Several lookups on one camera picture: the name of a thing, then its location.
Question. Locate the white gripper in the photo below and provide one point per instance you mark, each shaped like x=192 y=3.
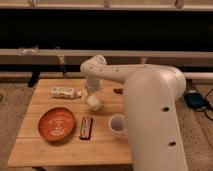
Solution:
x=92 y=85

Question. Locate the white sponge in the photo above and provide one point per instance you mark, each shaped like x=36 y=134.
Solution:
x=93 y=102

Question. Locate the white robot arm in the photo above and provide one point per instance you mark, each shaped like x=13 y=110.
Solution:
x=149 y=96

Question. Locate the orange ceramic bowl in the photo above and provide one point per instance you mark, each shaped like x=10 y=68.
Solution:
x=56 y=124

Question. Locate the dark rectangular snack bar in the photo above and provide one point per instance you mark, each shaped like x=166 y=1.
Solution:
x=86 y=127

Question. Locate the white cup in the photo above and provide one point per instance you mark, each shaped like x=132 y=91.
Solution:
x=117 y=124

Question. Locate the wooden table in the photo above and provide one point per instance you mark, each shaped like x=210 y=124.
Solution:
x=103 y=147

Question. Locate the blue power adapter box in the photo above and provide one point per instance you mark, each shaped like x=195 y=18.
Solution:
x=195 y=100

